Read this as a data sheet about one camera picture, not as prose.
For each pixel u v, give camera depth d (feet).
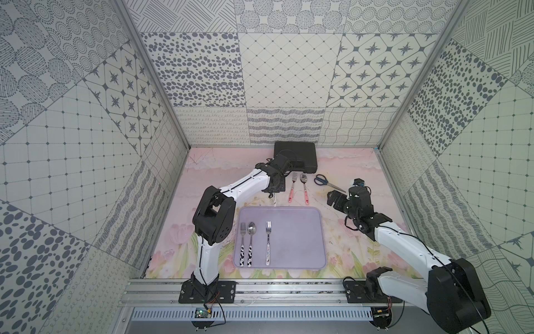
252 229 2.89
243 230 2.92
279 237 2.87
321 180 3.48
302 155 3.77
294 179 3.52
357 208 2.17
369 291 2.18
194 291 2.11
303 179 3.49
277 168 2.45
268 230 2.92
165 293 2.49
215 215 1.76
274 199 3.11
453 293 1.31
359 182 2.52
